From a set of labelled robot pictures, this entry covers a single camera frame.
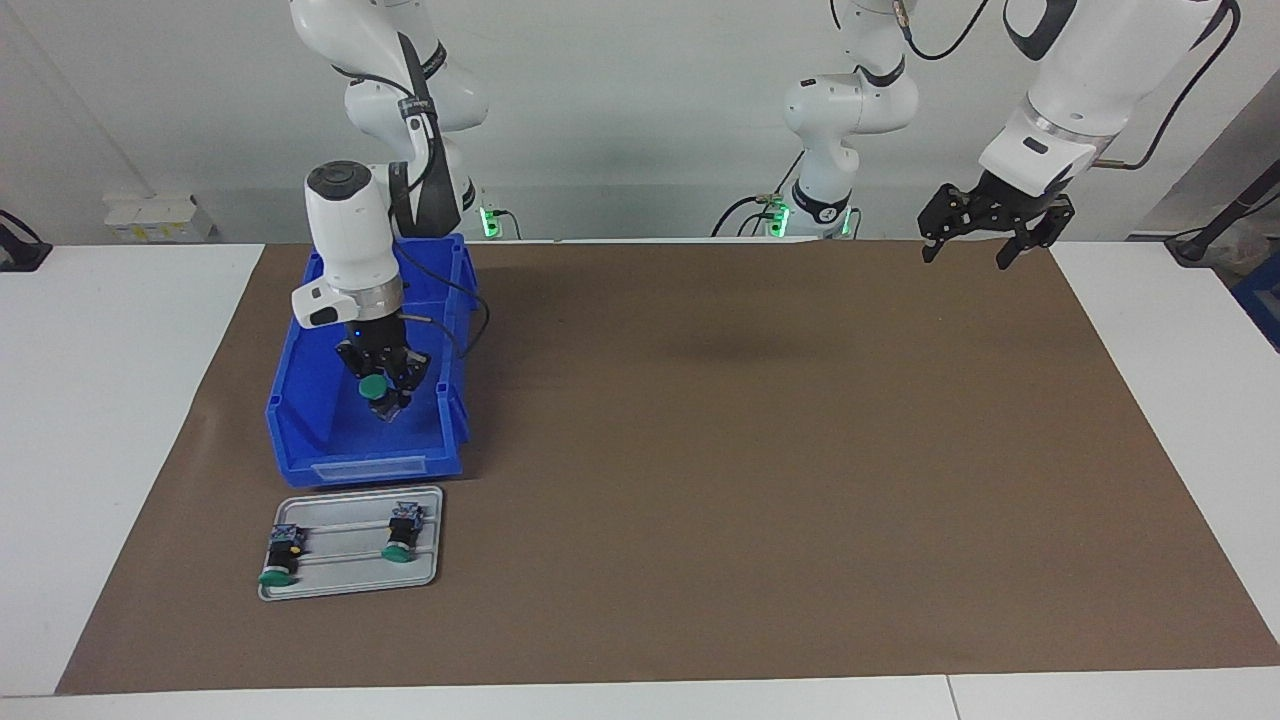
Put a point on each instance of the brown table mat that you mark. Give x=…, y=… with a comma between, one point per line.
x=800, y=550

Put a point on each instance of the black stand with pole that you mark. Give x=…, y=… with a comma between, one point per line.
x=1200, y=245

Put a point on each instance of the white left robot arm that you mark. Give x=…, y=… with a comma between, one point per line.
x=1090, y=80

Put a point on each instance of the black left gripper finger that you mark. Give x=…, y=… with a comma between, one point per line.
x=1045, y=228
x=945, y=215

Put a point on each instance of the green lit base connector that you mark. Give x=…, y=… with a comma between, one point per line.
x=778, y=215
x=488, y=222

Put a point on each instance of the blue plastic storage bin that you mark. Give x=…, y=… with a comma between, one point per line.
x=300, y=425

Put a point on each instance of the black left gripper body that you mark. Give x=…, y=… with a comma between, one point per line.
x=1010, y=200

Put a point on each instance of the grey metal tray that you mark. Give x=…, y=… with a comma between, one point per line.
x=345, y=562

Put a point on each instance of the black table clamp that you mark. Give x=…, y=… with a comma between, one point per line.
x=25, y=255

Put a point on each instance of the green push button switch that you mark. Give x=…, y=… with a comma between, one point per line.
x=403, y=530
x=374, y=386
x=283, y=553

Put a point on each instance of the blue crate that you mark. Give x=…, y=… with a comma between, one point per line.
x=1262, y=305

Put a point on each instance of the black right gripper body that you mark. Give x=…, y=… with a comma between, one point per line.
x=378, y=338

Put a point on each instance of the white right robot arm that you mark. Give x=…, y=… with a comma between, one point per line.
x=350, y=230

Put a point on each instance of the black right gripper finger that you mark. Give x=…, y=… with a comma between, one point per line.
x=350, y=362
x=412, y=375

